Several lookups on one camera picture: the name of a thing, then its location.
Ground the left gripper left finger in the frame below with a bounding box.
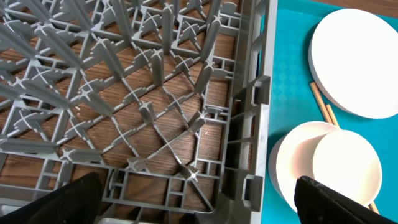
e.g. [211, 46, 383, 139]
[1, 172, 103, 224]

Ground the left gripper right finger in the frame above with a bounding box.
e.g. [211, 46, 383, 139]
[294, 176, 397, 224]

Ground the small white cup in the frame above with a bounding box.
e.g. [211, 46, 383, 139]
[312, 129, 382, 207]

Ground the small pink-white bowl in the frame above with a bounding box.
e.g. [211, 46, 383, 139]
[268, 121, 339, 212]

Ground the grey dishwasher rack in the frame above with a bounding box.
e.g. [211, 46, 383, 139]
[0, 0, 279, 224]

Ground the lower wooden chopstick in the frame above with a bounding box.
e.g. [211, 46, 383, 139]
[325, 104, 379, 214]

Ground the wooden chopstick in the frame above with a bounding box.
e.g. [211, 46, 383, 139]
[325, 104, 379, 214]
[310, 82, 333, 124]

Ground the upper wooden chopstick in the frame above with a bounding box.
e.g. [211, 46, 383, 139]
[310, 82, 333, 124]

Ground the teal serving tray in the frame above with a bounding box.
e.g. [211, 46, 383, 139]
[267, 1, 397, 221]

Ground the large white plate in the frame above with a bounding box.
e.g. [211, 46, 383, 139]
[308, 9, 397, 119]

